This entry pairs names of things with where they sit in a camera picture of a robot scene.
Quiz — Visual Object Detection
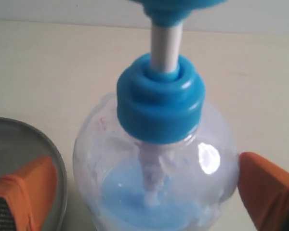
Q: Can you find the round stainless steel plate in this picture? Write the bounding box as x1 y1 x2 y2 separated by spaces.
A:
0 117 68 231

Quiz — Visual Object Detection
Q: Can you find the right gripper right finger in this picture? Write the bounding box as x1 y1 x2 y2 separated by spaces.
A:
237 152 289 231

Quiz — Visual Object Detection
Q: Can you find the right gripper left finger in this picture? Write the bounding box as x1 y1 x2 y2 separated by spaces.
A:
0 156 57 231

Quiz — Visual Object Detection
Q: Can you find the blue soap pump bottle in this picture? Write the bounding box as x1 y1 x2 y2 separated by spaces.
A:
73 0 239 231

